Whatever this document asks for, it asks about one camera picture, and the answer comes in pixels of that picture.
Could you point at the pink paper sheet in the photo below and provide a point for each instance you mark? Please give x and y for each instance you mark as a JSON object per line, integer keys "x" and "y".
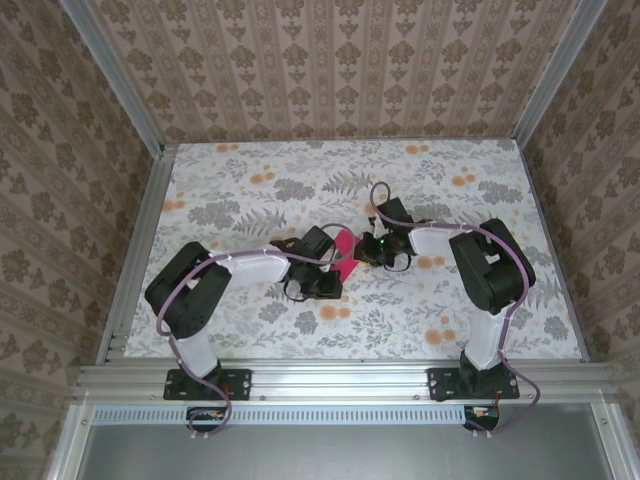
{"x": 345, "y": 250}

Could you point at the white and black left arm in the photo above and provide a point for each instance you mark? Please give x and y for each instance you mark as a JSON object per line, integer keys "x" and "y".
{"x": 185, "y": 295}

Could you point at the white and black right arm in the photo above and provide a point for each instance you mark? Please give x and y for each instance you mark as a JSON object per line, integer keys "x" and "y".
{"x": 492, "y": 270}

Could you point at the floral patterned table sheet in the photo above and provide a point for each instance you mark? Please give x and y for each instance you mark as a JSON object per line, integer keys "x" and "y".
{"x": 300, "y": 165}

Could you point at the small black circuit board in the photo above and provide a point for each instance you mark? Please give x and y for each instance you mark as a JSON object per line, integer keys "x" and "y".
{"x": 482, "y": 417}
{"x": 210, "y": 417}

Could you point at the grey metal panel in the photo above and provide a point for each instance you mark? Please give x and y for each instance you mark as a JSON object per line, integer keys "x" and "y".
{"x": 340, "y": 455}

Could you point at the long aluminium base rail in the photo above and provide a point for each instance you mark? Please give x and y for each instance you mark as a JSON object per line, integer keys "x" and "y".
{"x": 340, "y": 377}

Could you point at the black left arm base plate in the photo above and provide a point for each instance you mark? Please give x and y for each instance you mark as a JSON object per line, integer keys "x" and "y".
{"x": 235, "y": 385}

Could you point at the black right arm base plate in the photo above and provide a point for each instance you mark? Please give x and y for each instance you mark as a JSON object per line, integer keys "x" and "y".
{"x": 442, "y": 385}

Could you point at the aluminium side rail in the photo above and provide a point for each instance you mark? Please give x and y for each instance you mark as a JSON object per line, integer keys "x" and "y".
{"x": 135, "y": 255}

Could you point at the aluminium corner post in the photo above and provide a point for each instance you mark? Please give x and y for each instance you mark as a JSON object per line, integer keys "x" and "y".
{"x": 115, "y": 80}
{"x": 555, "y": 75}

